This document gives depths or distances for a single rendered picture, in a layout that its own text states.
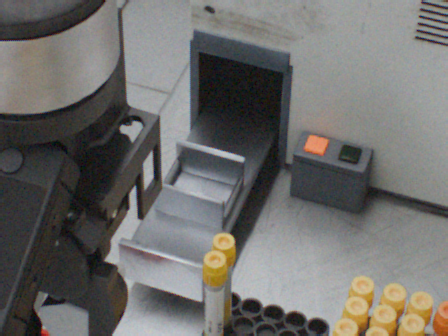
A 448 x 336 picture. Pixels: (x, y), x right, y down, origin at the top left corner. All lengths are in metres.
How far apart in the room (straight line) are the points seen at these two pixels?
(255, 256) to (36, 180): 0.47
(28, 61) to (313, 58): 0.50
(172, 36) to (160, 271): 1.63
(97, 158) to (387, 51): 0.40
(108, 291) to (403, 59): 0.42
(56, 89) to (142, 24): 2.06
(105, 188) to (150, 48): 1.93
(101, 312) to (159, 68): 1.87
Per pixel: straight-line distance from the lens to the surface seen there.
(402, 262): 0.96
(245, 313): 0.89
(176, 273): 0.88
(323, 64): 0.93
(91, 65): 0.47
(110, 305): 0.56
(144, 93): 2.37
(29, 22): 0.44
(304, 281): 0.94
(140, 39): 2.49
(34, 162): 0.51
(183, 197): 0.91
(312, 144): 0.96
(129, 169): 0.55
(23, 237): 0.50
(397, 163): 0.98
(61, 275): 0.55
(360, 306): 0.79
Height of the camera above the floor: 1.61
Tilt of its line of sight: 45 degrees down
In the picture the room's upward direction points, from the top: 2 degrees clockwise
